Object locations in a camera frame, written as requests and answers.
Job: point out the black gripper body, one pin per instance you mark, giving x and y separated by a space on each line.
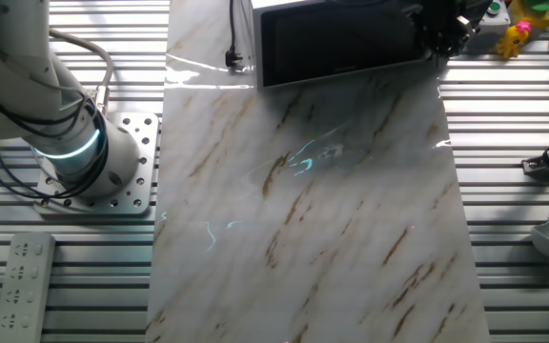
439 28

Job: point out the white power strip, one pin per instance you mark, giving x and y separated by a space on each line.
22 286

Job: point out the white green-button box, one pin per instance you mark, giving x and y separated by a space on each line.
497 20

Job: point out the green plastic toy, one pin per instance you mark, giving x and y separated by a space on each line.
540 5

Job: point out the marble pattern table mat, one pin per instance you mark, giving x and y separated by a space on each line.
303 214

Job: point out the yellow duck toy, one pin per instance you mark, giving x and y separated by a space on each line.
537 20

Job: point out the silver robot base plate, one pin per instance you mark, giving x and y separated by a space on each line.
141 190

